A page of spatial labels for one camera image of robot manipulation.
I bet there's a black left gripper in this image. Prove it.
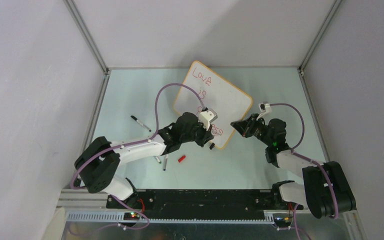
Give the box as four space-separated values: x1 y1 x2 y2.
180 118 214 148

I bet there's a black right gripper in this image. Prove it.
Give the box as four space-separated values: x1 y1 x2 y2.
231 113 273 147

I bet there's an orange framed whiteboard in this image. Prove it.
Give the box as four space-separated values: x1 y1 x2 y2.
173 60 253 150

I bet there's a red marker cap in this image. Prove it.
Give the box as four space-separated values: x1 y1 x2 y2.
177 155 186 163

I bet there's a blue whiteboard marker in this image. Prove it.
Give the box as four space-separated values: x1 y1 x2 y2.
163 154 169 171

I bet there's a black whiteboard marker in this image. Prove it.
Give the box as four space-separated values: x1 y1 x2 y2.
130 115 152 132

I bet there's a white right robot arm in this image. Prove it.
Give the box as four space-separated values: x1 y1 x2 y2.
230 113 357 219

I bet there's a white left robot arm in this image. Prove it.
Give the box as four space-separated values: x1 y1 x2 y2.
74 108 218 208

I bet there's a right control board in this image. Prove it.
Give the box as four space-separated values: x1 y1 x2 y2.
274 216 294 226

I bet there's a control board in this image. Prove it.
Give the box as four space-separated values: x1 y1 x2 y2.
123 211 142 221
274 216 294 226

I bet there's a left control board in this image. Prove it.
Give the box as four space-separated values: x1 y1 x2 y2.
123 211 142 221

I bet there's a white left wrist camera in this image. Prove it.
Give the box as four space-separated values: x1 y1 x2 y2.
198 108 218 131

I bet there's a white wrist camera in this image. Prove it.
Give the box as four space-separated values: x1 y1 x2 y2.
198 108 218 131
256 101 272 121

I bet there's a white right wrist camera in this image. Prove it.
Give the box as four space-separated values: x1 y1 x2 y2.
256 101 272 121

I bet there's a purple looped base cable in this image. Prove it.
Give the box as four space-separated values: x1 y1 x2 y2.
64 195 150 237

